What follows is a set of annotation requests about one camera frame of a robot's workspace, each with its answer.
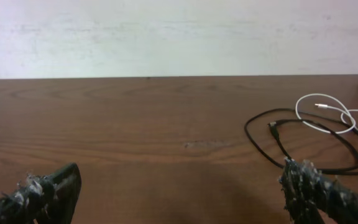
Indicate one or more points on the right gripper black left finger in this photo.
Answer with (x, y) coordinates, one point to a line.
(44, 199)

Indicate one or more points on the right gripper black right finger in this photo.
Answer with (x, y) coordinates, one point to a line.
(308, 193)

